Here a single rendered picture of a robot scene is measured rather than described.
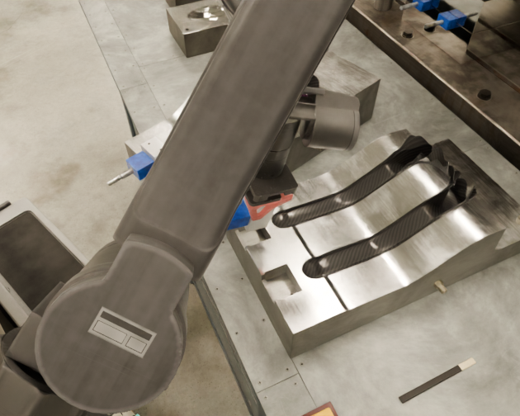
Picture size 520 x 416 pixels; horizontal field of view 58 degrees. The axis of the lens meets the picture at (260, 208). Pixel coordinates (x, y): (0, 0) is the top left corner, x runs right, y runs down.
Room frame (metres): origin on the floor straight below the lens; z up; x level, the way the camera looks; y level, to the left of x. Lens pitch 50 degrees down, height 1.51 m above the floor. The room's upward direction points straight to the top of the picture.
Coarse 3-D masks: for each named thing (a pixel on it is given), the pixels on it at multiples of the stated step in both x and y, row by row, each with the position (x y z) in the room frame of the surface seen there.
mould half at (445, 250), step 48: (384, 144) 0.64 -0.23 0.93; (432, 144) 0.72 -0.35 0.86; (384, 192) 0.54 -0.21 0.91; (432, 192) 0.52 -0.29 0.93; (480, 192) 0.58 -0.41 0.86; (288, 240) 0.45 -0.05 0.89; (336, 240) 0.46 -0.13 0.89; (432, 240) 0.44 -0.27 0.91; (480, 240) 0.43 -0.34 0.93; (336, 288) 0.36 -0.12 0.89; (384, 288) 0.37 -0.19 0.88; (432, 288) 0.40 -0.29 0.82; (288, 336) 0.30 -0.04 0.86; (336, 336) 0.32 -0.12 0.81
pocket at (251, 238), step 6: (240, 228) 0.49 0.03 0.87; (264, 228) 0.48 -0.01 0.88; (240, 234) 0.48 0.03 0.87; (246, 234) 0.48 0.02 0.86; (252, 234) 0.48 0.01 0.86; (258, 234) 0.48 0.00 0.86; (264, 234) 0.48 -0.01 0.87; (240, 240) 0.46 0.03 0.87; (246, 240) 0.47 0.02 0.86; (252, 240) 0.47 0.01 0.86; (258, 240) 0.47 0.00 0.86
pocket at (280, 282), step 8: (264, 272) 0.39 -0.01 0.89; (272, 272) 0.40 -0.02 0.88; (280, 272) 0.40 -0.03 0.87; (288, 272) 0.40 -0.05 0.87; (264, 280) 0.39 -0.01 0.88; (272, 280) 0.39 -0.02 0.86; (280, 280) 0.39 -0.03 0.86; (288, 280) 0.39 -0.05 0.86; (272, 288) 0.38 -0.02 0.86; (280, 288) 0.38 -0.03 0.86; (288, 288) 0.38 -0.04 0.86; (296, 288) 0.37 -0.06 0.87; (272, 296) 0.36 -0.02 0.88; (280, 296) 0.36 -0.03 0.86
